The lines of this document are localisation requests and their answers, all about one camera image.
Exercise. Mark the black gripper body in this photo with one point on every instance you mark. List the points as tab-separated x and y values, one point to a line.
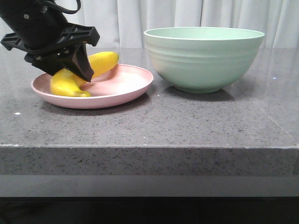
45	39

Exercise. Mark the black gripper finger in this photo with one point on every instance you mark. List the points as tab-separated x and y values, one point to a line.
75	59
50	63

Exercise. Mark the yellow banana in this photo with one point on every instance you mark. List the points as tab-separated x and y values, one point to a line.
66	83

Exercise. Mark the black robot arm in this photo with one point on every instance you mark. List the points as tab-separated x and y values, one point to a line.
34	11

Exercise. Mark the pink plate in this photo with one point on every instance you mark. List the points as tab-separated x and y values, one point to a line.
120	85

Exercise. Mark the green bowl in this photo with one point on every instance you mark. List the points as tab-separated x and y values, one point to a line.
202	59

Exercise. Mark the pale curtain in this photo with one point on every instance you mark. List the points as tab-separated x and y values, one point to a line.
121	23

